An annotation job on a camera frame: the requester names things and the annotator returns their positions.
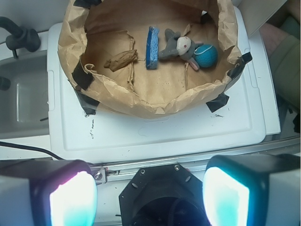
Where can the blue tennis ball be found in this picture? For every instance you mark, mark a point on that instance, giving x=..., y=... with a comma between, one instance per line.
x=206, y=55

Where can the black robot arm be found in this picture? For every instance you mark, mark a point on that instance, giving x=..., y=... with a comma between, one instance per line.
x=172, y=199

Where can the brown paper bag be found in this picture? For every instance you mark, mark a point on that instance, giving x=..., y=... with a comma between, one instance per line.
x=94, y=31

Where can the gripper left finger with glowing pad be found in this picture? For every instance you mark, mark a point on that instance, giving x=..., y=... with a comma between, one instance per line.
x=47, y=193

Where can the grey plastic tub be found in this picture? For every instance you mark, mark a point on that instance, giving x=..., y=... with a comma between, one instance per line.
x=24, y=96

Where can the blue sponge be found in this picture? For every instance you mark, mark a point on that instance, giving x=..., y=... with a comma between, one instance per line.
x=152, y=48

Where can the aluminium rail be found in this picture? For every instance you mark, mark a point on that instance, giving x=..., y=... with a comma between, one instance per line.
x=193, y=163

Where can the white plastic bin lid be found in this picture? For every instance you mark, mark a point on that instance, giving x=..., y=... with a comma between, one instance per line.
x=113, y=137

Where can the grey plush mouse toy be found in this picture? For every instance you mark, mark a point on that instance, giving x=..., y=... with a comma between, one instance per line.
x=180, y=46

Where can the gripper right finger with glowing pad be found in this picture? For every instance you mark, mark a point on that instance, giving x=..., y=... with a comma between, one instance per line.
x=253, y=190

